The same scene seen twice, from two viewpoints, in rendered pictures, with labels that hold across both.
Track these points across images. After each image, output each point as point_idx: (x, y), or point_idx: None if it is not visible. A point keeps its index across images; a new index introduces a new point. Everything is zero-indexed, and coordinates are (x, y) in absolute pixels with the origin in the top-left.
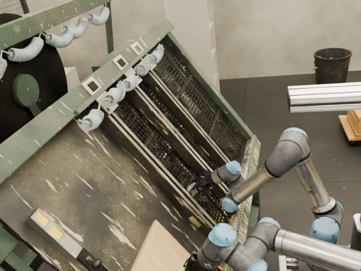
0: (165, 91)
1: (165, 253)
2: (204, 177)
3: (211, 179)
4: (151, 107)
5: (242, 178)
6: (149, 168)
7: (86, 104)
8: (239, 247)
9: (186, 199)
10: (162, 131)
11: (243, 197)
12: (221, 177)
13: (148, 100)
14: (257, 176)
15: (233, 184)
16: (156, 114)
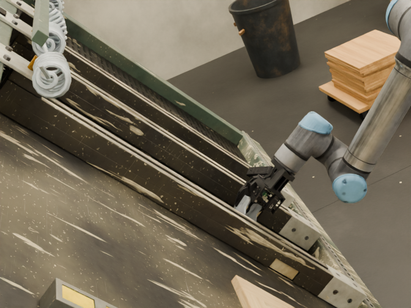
0: (90, 65)
1: None
2: (260, 175)
3: (282, 168)
4: (92, 88)
5: (338, 140)
6: (162, 189)
7: (44, 23)
8: None
9: (254, 226)
10: (129, 132)
11: (375, 154)
12: (301, 152)
13: (78, 77)
14: (393, 92)
15: (328, 155)
16: (106, 98)
